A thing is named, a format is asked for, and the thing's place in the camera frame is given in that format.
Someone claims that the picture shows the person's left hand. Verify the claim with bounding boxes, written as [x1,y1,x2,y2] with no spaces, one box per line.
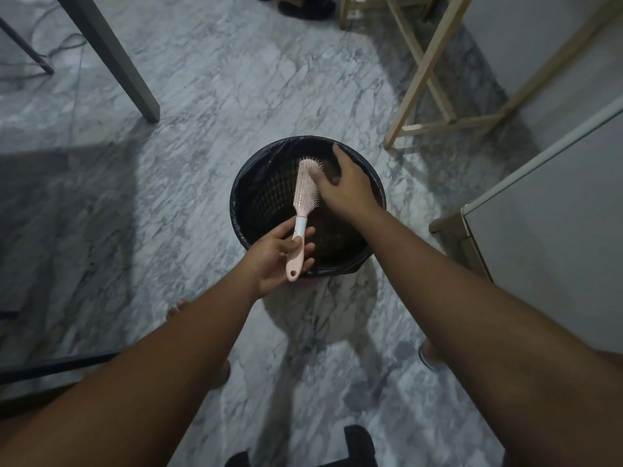
[242,217,316,300]

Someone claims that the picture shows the person's right foot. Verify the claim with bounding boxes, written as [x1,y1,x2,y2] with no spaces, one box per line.
[418,338,449,375]

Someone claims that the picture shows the grey table leg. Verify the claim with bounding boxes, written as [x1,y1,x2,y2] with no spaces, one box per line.
[53,0,161,124]

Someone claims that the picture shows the black mesh waste basket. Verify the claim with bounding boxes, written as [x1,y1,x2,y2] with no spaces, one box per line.
[230,136,387,279]

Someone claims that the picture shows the black metal bar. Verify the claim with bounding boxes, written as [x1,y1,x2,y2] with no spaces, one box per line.
[0,352,120,386]

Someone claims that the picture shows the black chair base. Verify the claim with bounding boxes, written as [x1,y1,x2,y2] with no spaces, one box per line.
[223,425,378,467]

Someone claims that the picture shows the thin black metal leg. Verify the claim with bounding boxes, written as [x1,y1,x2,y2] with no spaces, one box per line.
[0,16,55,76]

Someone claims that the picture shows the black plastic bin liner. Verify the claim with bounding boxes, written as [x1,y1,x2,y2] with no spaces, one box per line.
[230,136,387,279]

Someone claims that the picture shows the person's right forearm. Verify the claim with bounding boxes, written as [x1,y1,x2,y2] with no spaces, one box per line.
[354,204,623,467]

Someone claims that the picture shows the pink hairbrush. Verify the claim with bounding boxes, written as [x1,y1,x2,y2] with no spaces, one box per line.
[285,158,325,283]

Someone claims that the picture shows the person's left forearm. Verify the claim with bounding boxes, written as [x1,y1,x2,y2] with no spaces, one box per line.
[0,264,262,467]

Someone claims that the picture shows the white cabinet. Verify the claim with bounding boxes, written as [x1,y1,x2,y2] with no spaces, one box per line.
[428,94,623,356]

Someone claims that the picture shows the person's right hand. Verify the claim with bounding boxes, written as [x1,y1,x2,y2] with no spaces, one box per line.
[310,143,385,228]

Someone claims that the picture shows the dark shoes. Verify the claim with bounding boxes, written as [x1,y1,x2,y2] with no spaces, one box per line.
[254,0,337,21]

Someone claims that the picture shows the light wooden folding frame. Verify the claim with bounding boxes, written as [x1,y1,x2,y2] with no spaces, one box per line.
[383,0,623,150]

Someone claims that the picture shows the light wooden stool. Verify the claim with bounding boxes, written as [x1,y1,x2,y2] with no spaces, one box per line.
[339,0,439,30]

